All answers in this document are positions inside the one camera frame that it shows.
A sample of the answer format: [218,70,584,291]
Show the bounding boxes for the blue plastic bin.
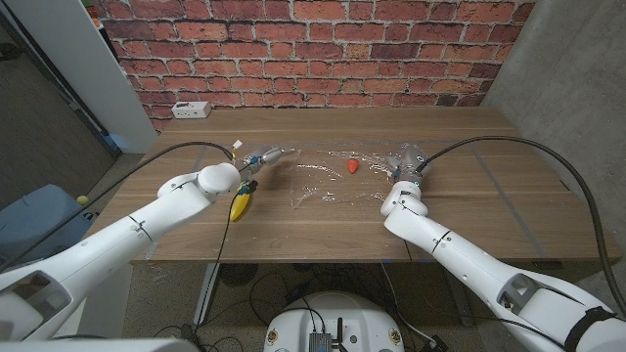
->
[0,183,99,260]

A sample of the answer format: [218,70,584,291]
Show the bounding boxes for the red brick print backdrop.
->
[91,0,537,133]

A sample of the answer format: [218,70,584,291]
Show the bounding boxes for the metal table leg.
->
[193,262,221,326]
[447,286,475,328]

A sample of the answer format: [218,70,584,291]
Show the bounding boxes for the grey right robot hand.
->
[385,143,432,184]

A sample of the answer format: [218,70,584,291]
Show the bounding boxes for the white robot torso base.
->
[262,290,406,352]

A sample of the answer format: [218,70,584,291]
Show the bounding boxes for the yellow toy banana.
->
[228,183,254,223]

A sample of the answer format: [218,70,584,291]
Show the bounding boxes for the white upright panel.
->
[3,0,158,155]

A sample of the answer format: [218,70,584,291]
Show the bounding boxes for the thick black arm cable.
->
[0,141,236,273]
[415,135,626,319]

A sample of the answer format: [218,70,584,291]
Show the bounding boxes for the white power outlet box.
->
[170,101,212,120]

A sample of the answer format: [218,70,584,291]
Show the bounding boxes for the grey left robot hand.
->
[238,144,298,176]

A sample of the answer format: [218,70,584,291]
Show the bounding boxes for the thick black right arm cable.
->
[415,135,626,319]

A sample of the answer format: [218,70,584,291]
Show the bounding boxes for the white flat board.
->
[75,262,134,339]

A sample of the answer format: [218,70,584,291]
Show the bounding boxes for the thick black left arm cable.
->
[0,141,236,273]

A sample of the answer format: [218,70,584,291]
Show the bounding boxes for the grey box on torso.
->
[307,330,334,352]

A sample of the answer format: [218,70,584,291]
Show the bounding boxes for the black round floor disc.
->
[218,263,259,287]

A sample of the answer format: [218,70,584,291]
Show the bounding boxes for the clear plastic wrap sheet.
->
[291,146,407,210]

